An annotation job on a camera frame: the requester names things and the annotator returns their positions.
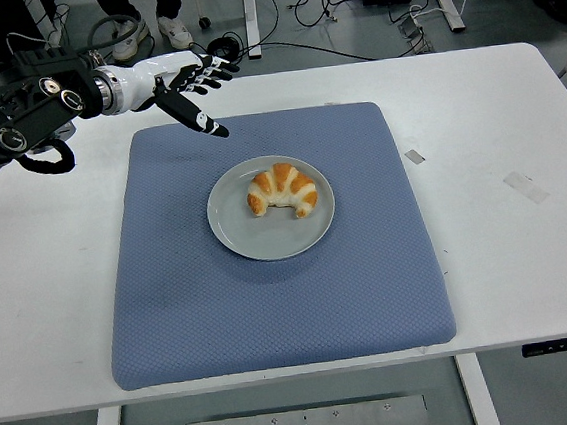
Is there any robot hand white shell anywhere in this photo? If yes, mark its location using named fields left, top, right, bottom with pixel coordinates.
left=115, top=45, right=248, bottom=149

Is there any golden brown croissant bread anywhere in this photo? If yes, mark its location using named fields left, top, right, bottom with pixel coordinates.
left=243, top=158, right=321, bottom=224

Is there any person with white shoes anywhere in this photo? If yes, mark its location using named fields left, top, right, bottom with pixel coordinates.
left=86, top=0, right=197, bottom=66

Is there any round grey plate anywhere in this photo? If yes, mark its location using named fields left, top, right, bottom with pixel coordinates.
left=201, top=149, right=342, bottom=268

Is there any blue quilted mat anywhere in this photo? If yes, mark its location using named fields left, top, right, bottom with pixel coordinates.
left=88, top=95, right=460, bottom=394

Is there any long grey tape piece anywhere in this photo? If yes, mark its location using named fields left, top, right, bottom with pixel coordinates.
left=502, top=168, right=551, bottom=208

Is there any coiled black cable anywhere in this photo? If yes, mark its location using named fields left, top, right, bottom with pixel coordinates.
left=205, top=33, right=245, bottom=65

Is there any long black floor cable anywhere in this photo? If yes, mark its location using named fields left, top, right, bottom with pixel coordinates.
left=239, top=25, right=433, bottom=75

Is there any looped black floor cable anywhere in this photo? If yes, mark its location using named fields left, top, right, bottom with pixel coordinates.
left=255, top=0, right=367, bottom=33

